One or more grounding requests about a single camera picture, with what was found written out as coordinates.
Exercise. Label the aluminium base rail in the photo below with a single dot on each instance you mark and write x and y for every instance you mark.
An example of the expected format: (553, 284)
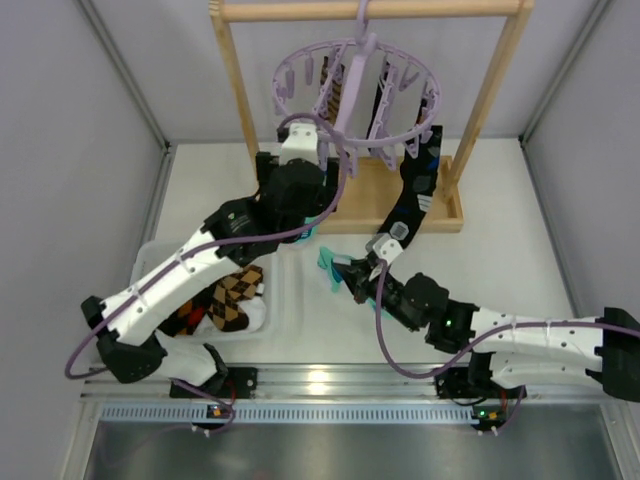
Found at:
(288, 382)

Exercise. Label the brown argyle sock in basket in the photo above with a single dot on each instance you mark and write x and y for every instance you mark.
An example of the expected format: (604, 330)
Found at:
(241, 285)

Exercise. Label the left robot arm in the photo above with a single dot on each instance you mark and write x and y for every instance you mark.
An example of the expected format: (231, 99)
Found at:
(127, 325)

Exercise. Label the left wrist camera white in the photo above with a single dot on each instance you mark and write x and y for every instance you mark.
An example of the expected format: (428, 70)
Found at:
(299, 141)

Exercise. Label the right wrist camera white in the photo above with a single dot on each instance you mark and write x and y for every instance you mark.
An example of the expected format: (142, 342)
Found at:
(384, 247)

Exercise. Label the green sock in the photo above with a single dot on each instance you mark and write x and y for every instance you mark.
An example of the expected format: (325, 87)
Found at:
(307, 235)
(325, 263)

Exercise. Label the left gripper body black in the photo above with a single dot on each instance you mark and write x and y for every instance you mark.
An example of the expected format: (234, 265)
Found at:
(266, 163)

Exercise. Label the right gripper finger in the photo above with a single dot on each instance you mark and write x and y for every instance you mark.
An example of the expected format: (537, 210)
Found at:
(348, 278)
(347, 264)

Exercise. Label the black sport sock grey patches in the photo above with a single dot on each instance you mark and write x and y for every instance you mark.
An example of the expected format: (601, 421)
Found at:
(419, 180)

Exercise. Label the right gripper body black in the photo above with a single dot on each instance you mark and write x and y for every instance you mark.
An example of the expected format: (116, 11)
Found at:
(362, 279)

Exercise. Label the brown striped sock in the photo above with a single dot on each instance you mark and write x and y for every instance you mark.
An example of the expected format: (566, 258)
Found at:
(331, 109)

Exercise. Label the orange black argyle sock basket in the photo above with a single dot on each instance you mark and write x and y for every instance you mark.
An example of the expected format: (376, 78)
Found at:
(185, 319)

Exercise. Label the black sock white stripes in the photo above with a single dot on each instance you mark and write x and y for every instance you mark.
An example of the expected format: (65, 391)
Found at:
(385, 94)

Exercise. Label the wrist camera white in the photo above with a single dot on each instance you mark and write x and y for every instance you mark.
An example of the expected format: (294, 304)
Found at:
(384, 247)
(299, 141)

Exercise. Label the white plastic basket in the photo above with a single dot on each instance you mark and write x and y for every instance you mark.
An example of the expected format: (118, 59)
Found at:
(154, 252)

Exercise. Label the red orange argyle sock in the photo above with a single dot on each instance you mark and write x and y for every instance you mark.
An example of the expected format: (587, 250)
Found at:
(421, 111)

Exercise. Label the purple round clip hanger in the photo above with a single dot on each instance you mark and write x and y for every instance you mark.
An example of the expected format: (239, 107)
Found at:
(355, 53)

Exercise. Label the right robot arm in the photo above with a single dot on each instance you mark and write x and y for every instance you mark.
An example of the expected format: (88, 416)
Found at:
(506, 351)

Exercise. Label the slotted cable duct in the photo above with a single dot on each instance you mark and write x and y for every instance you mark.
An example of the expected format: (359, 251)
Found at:
(289, 413)

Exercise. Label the wooden hanger rack frame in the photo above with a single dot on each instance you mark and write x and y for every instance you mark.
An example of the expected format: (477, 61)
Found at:
(366, 196)

